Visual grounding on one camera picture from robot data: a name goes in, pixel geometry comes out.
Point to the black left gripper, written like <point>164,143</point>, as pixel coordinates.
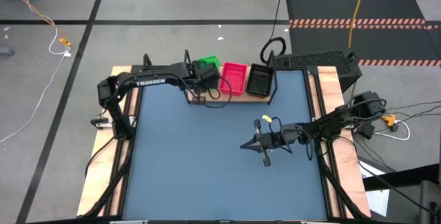
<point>210,79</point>

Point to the grey floor object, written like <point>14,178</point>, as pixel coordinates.
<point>6,51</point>

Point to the black floor bar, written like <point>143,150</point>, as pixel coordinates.
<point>406,177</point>

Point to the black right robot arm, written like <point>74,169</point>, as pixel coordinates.
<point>337,117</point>

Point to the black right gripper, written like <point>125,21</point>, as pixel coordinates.
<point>275,140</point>

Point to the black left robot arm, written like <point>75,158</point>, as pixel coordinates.
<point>151,81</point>

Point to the black orange-striped floor mat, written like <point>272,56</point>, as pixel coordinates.
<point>327,41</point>
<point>344,7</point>

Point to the black perforated computer tower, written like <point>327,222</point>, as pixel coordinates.
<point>320,60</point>

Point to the black silver base clamp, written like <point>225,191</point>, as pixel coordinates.
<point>100,123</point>

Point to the yellow power splitter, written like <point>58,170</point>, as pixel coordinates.
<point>390,119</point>

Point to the grey box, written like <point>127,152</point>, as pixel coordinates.
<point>429,200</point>

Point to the black power adapter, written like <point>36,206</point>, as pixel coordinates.
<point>366,130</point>

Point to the green plastic basket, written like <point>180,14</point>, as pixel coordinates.
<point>208,60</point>

